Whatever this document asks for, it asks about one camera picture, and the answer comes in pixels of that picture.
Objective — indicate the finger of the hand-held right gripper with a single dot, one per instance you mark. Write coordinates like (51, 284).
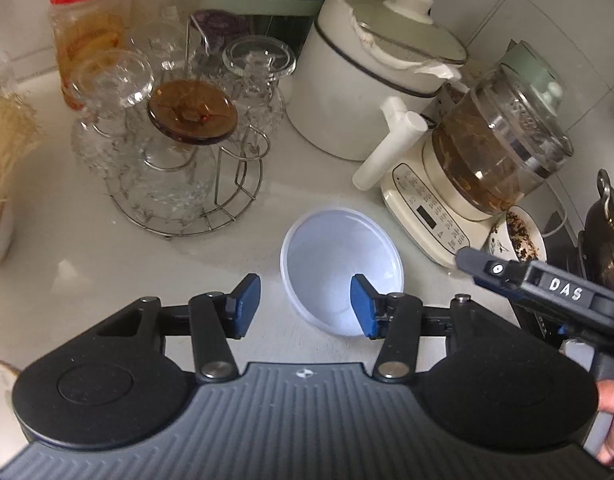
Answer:
(492, 267)

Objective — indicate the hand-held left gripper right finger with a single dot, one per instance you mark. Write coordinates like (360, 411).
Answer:
(363, 307)

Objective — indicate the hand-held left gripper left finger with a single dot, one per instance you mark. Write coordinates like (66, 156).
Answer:
(247, 305)

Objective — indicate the pale blue plastic bowl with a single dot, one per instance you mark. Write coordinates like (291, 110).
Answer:
(332, 255)

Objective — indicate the black induction cooktop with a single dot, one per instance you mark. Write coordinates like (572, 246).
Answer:
(562, 252)

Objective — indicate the patterned bowl with tea dregs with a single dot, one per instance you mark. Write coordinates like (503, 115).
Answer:
(524, 232)

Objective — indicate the dark wok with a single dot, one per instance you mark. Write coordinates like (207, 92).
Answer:
(607, 240)

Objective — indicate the cream kettle heating base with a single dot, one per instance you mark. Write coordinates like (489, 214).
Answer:
(422, 210)

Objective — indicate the glass health kettle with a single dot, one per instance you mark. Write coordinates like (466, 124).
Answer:
(487, 160)

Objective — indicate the amber glass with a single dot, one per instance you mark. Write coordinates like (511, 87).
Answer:
(192, 110)

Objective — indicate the light green electric kettle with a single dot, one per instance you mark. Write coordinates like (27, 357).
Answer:
(532, 67)

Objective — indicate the white electric cooking pot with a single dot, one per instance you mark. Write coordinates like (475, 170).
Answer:
(347, 85)

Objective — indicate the purple glass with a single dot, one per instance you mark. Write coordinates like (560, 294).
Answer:
(219, 22)

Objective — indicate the bundle of dried noodles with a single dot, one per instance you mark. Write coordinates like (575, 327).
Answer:
(7, 150)

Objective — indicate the red-lidded plastic jar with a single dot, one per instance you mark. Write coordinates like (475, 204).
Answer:
(87, 35)

